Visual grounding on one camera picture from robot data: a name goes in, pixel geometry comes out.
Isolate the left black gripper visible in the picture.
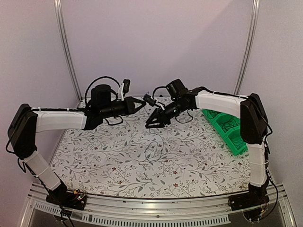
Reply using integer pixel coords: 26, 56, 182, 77
100, 96, 146, 119

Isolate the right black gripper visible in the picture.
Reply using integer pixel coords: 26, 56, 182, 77
145, 98, 188, 128

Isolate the blue cable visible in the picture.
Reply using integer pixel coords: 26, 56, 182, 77
143, 126, 165, 162

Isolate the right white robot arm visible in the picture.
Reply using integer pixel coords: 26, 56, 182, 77
143, 79, 272, 206

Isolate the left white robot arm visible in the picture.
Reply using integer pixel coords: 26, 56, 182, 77
6, 76, 146, 205

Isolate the floral table mat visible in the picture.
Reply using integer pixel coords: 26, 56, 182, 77
51, 105, 250, 198

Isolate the green three-compartment bin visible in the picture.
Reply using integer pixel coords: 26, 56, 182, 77
202, 109, 248, 156

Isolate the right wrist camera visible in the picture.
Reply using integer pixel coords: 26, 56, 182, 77
143, 94, 164, 110

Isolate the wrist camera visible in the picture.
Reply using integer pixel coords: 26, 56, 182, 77
143, 94, 164, 110
117, 79, 131, 101

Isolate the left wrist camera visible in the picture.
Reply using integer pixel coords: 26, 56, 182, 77
117, 79, 131, 101

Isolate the left aluminium frame post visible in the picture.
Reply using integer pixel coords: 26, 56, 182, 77
53, 0, 82, 101

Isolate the aluminium frame post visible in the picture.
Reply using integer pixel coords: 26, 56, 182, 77
233, 0, 260, 95
53, 0, 82, 101

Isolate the right aluminium frame post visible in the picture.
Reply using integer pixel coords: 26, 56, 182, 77
233, 0, 260, 95

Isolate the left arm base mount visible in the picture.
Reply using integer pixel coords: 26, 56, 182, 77
46, 187, 88, 210

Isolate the front aluminium rail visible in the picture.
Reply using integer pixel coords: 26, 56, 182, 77
20, 183, 297, 227

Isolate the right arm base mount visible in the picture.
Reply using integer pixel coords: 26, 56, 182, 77
227, 190, 269, 211

